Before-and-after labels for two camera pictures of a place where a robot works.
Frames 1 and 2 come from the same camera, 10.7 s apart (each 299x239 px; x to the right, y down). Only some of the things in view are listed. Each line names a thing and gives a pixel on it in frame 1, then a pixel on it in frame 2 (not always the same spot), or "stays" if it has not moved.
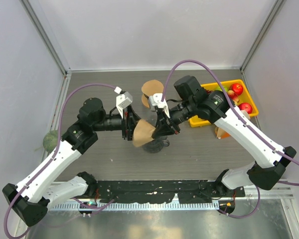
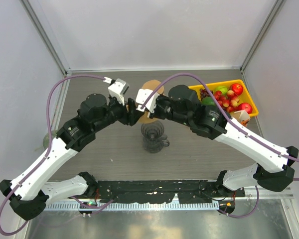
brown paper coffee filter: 151,86 stays
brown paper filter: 143,133 → 144,119
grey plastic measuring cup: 156,145 stays
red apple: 237,88 stays
